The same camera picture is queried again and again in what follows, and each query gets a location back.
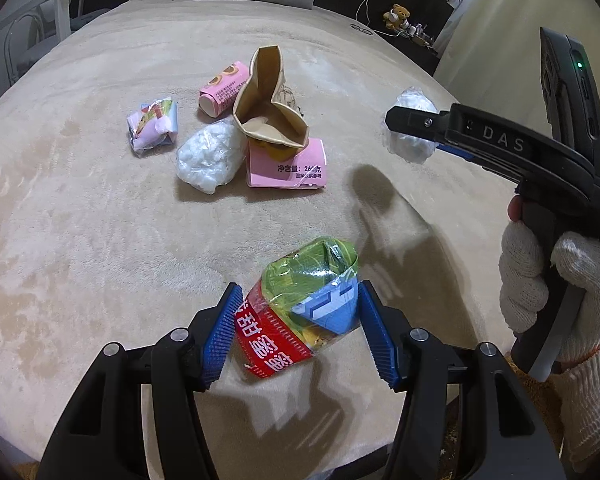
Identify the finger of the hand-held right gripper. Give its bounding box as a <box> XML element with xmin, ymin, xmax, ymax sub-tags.
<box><xmin>436</xmin><ymin>142</ymin><xmax>482</xmax><ymax>162</ymax></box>
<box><xmin>385</xmin><ymin>104</ymin><xmax>596</xmax><ymax>186</ymax></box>

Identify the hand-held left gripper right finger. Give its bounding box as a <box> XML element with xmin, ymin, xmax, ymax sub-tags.
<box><xmin>357</xmin><ymin>280</ymin><xmax>566</xmax><ymax>480</ymax></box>

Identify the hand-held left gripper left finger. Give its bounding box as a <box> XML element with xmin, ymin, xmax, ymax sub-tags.
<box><xmin>36</xmin><ymin>282</ymin><xmax>244</xmax><ymax>480</ymax></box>

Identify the white plastic bag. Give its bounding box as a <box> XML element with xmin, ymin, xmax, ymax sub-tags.
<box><xmin>175</xmin><ymin>119</ymin><xmax>248</xmax><ymax>196</ymax></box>
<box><xmin>381</xmin><ymin>86</ymin><xmax>440</xmax><ymax>163</ymax></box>

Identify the green and red snack packet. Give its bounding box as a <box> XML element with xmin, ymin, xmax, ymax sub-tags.
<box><xmin>232</xmin><ymin>236</ymin><xmax>361</xmax><ymax>380</ymax></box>

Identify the pink cookie box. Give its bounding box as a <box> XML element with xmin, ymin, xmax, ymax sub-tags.
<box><xmin>198</xmin><ymin>60</ymin><xmax>248</xmax><ymax>118</ymax></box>

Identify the person's right forearm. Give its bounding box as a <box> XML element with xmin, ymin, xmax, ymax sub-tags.
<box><xmin>550</xmin><ymin>332</ymin><xmax>600</xmax><ymax>472</ymax></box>

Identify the person's right hand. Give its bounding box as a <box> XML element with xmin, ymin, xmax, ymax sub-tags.
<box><xmin>499</xmin><ymin>195</ymin><xmax>600</xmax><ymax>367</ymax></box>

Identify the small bottles cluster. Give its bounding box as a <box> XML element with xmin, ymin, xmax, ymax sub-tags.
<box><xmin>404</xmin><ymin>21</ymin><xmax>441</xmax><ymax>56</ymax></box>

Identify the cream curtain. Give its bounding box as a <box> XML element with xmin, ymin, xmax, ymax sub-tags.
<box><xmin>432</xmin><ymin>0</ymin><xmax>600</xmax><ymax>161</ymax></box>

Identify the yellow teddy bear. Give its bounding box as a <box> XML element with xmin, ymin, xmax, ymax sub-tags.
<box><xmin>384</xmin><ymin>4</ymin><xmax>412</xmax><ymax>31</ymax></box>

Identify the flat pink carton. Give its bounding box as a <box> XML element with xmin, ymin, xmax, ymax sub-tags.
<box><xmin>245</xmin><ymin>136</ymin><xmax>327</xmax><ymax>190</ymax></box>

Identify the brown paper bag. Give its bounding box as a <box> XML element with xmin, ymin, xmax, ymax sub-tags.
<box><xmin>232</xmin><ymin>46</ymin><xmax>311</xmax><ymax>150</ymax></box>

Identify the pastel snack packet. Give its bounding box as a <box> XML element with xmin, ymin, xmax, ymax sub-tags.
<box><xmin>126</xmin><ymin>96</ymin><xmax>180</xmax><ymax>157</ymax></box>

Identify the white chair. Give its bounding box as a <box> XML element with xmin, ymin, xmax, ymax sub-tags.
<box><xmin>0</xmin><ymin>0</ymin><xmax>77</xmax><ymax>91</ymax></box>

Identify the white charger cable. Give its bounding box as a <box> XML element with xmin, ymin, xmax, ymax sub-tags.
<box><xmin>355</xmin><ymin>0</ymin><xmax>384</xmax><ymax>36</ymax></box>

